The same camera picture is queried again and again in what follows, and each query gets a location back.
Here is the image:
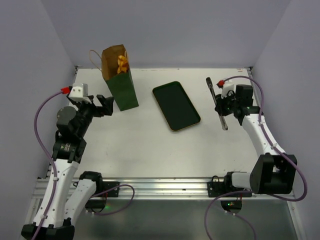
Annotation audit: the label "dark green tray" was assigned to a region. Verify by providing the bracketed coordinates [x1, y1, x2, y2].
[152, 81, 201, 132]

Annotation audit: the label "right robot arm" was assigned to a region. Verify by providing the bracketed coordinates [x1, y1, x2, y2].
[215, 83, 297, 197]

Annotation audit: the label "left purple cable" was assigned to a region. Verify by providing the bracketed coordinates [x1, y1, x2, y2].
[31, 86, 71, 240]

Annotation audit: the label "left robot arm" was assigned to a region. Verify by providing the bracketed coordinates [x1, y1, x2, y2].
[21, 94, 114, 240]

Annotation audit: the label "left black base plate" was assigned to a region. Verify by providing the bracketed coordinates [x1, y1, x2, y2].
[72, 180, 121, 199]

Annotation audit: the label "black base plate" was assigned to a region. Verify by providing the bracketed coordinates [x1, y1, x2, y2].
[72, 180, 121, 199]
[207, 175, 252, 198]

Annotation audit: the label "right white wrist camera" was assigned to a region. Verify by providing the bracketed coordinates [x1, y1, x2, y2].
[216, 80, 235, 98]

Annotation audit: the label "orange twisted fake bread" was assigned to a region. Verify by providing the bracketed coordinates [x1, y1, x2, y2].
[117, 50, 129, 74]

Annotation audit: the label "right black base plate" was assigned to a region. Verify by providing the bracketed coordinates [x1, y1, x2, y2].
[207, 175, 252, 198]

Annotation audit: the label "green brown paper bag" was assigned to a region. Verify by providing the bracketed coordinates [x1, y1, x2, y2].
[88, 44, 139, 111]

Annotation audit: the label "aluminium rail frame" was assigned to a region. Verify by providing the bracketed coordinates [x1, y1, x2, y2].
[19, 65, 307, 240]

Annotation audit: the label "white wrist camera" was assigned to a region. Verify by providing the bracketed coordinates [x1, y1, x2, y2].
[216, 80, 235, 98]
[68, 83, 92, 103]

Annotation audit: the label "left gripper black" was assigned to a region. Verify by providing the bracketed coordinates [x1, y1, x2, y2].
[71, 94, 114, 138]

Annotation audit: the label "metal tongs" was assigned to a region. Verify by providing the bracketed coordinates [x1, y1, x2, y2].
[206, 77, 229, 131]

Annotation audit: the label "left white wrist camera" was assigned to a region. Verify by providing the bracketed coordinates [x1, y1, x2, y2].
[68, 83, 92, 103]

